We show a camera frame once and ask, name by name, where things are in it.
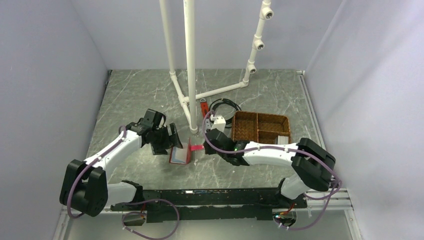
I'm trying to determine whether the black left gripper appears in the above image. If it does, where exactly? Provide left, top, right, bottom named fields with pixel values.
left=151, top=123, right=183, bottom=155

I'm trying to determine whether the red card holder wallet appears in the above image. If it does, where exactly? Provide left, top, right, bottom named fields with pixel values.
left=168, top=138, right=205, bottom=165

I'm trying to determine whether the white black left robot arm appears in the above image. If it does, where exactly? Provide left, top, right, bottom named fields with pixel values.
left=59, top=123, right=183, bottom=219

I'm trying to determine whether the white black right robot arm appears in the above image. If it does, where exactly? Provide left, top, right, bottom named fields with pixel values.
left=203, top=128, right=336, bottom=208

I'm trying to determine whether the white cards stack in basket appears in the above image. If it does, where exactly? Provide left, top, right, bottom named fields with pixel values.
left=275, top=135, right=290, bottom=145

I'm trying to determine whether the brown woven divided basket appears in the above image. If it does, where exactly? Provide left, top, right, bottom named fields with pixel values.
left=231, top=111, right=292, bottom=144

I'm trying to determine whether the red handled adjustable wrench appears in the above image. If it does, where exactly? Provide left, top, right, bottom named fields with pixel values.
left=200, top=98, right=212, bottom=132

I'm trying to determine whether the black coiled cable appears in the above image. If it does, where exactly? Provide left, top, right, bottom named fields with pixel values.
left=209, top=97, right=242, bottom=120

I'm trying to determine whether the white PVC pipe frame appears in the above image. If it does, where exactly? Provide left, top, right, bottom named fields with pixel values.
left=159, top=0, right=274, bottom=134

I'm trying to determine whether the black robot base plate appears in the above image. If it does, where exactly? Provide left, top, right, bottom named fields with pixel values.
left=110, top=187, right=307, bottom=223

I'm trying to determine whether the aluminium rail frame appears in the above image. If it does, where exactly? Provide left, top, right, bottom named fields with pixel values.
left=60, top=69, right=361, bottom=240

